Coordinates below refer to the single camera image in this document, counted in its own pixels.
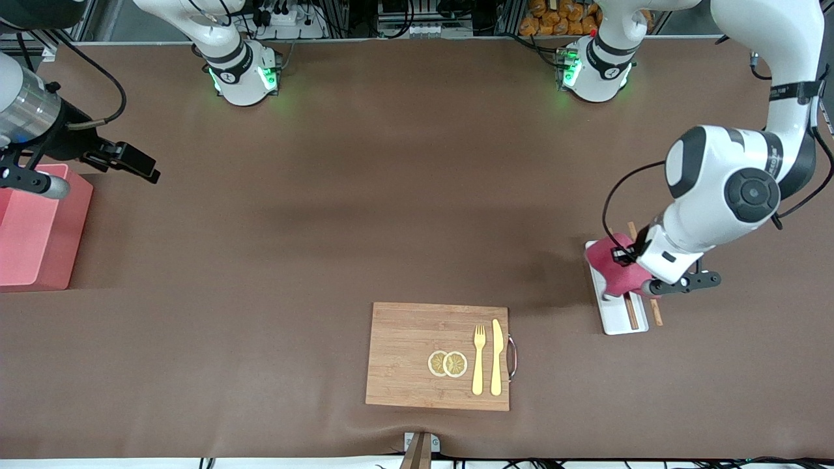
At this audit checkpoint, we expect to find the dark red cloth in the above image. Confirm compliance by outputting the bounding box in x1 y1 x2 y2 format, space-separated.
585 234 659 300

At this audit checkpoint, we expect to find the white rectangular tray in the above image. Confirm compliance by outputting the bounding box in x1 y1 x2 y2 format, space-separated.
584 241 650 336

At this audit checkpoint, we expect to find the pink plastic box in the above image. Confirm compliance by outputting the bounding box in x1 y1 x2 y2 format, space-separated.
0 164 94 292

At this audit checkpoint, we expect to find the yellow plastic knife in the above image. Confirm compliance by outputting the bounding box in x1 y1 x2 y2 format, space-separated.
490 319 504 397

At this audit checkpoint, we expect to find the yellow plastic fork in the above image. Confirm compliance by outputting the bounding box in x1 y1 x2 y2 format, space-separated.
472 324 487 396

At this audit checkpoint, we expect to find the white power strip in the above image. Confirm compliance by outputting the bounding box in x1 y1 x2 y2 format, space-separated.
251 7 326 40

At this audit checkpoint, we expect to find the bamboo cutting board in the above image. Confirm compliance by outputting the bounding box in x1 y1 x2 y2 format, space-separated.
365 302 511 412

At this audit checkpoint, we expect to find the pile of orange objects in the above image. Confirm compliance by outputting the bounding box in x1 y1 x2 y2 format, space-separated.
519 0 600 36

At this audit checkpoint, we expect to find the grey electrical control unit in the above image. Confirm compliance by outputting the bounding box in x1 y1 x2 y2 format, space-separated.
378 0 473 38

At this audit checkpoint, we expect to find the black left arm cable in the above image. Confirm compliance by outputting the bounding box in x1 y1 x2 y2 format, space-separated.
601 36 834 264

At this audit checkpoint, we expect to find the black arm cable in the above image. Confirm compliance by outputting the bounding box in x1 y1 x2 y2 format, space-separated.
16 33 128 131
601 36 834 264

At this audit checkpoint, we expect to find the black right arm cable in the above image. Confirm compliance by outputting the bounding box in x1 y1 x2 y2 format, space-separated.
16 33 128 131

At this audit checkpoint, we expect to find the metal mounting bracket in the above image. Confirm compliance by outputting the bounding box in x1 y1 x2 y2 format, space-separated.
404 432 440 455

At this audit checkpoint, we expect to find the wooden post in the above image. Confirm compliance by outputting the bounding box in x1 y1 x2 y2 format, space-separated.
399 433 432 469

